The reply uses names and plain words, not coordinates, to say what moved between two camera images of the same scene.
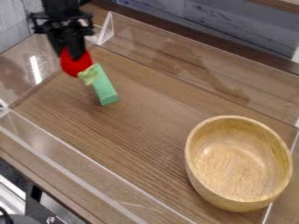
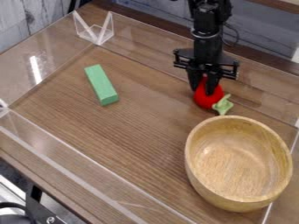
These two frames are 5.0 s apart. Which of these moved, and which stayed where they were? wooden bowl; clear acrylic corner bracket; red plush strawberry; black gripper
Moved: red plush strawberry; black gripper
Stayed: wooden bowl; clear acrylic corner bracket
